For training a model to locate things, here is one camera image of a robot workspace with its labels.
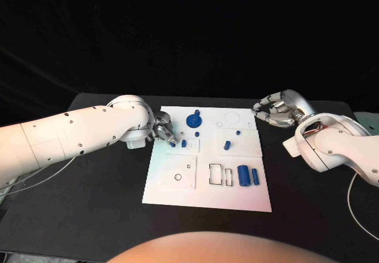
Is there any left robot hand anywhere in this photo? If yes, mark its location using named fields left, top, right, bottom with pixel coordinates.
left=147, top=111, right=178, bottom=146

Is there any large blue cylinder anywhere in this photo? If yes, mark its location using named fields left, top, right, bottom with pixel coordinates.
left=236, top=164, right=252, bottom=187

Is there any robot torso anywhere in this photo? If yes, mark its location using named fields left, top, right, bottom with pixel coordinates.
left=103, top=231, right=341, bottom=263

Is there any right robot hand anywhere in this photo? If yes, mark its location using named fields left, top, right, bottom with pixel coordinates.
left=250, top=89, right=318, bottom=128

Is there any white task board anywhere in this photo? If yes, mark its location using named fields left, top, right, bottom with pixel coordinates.
left=141, top=105, right=272, bottom=213

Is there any blue gear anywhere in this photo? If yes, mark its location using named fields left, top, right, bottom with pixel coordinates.
left=185, top=109, right=204, bottom=129

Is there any white cable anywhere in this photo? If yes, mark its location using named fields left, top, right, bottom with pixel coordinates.
left=0, top=157, right=76, bottom=196
left=347, top=172, right=379, bottom=241
left=0, top=165, right=50, bottom=189

